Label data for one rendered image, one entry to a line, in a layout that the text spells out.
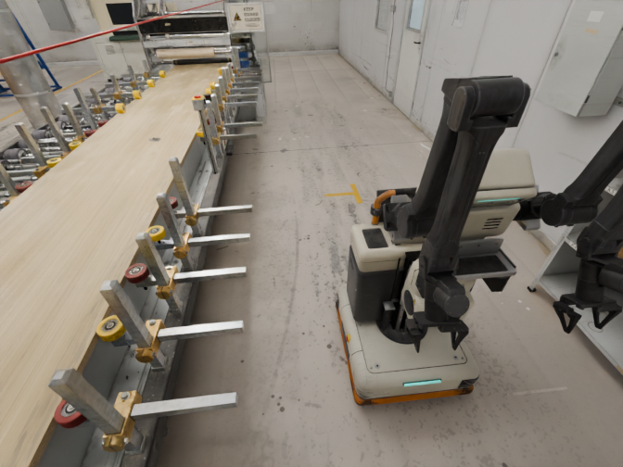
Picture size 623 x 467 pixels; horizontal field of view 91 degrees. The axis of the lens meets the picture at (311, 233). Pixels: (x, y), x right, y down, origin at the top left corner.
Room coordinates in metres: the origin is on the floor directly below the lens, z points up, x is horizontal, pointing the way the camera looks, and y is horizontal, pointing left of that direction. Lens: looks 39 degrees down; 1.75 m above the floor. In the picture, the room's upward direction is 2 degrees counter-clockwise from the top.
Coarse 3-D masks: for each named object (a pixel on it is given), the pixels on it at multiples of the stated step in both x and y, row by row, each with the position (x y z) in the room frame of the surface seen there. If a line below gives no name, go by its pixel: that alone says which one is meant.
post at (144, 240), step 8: (136, 240) 0.80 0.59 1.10; (144, 240) 0.80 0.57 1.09; (144, 248) 0.80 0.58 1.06; (152, 248) 0.81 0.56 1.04; (144, 256) 0.80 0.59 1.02; (152, 256) 0.80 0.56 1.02; (152, 264) 0.80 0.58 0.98; (160, 264) 0.82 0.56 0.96; (152, 272) 0.80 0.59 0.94; (160, 272) 0.80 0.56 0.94; (160, 280) 0.80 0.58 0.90; (168, 280) 0.82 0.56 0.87; (176, 296) 0.83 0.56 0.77; (168, 304) 0.80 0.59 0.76; (176, 304) 0.80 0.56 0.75
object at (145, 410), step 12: (204, 396) 0.39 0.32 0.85; (216, 396) 0.39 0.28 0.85; (228, 396) 0.39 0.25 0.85; (144, 408) 0.37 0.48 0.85; (156, 408) 0.37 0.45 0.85; (168, 408) 0.36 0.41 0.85; (180, 408) 0.36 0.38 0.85; (192, 408) 0.36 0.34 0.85; (204, 408) 0.36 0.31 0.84; (216, 408) 0.37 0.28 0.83; (228, 408) 0.37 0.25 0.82
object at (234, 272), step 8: (184, 272) 0.88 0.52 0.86; (192, 272) 0.87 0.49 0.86; (200, 272) 0.87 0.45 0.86; (208, 272) 0.87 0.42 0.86; (216, 272) 0.87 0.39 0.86; (224, 272) 0.87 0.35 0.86; (232, 272) 0.87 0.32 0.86; (240, 272) 0.87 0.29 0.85; (152, 280) 0.84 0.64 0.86; (176, 280) 0.85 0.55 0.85; (184, 280) 0.85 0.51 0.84; (192, 280) 0.85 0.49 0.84; (200, 280) 0.85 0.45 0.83; (208, 280) 0.86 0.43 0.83
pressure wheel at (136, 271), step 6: (138, 264) 0.88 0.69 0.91; (144, 264) 0.88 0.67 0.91; (126, 270) 0.85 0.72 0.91; (132, 270) 0.85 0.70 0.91; (138, 270) 0.85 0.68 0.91; (144, 270) 0.85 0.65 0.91; (126, 276) 0.82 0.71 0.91; (132, 276) 0.81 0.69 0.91; (138, 276) 0.82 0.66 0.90; (144, 276) 0.83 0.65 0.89; (132, 282) 0.81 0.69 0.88; (138, 282) 0.81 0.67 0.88; (144, 288) 0.84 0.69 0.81
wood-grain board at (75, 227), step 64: (128, 128) 2.46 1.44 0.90; (192, 128) 2.42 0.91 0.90; (64, 192) 1.48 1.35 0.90; (128, 192) 1.46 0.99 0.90; (0, 256) 0.96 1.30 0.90; (64, 256) 0.95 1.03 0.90; (128, 256) 0.94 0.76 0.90; (0, 320) 0.64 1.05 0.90; (64, 320) 0.63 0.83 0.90; (0, 384) 0.42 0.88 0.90; (0, 448) 0.26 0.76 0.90
